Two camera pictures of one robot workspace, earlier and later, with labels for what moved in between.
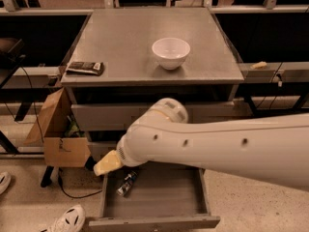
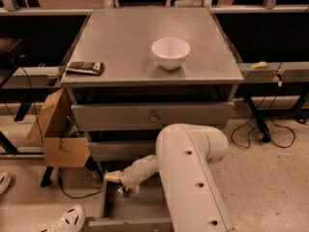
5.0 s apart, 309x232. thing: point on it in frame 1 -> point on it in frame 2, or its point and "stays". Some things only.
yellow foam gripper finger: [109, 163] -> [115, 175]
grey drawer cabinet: [124, 60] stays
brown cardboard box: [66, 145] stays
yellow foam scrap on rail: [259, 65] stays
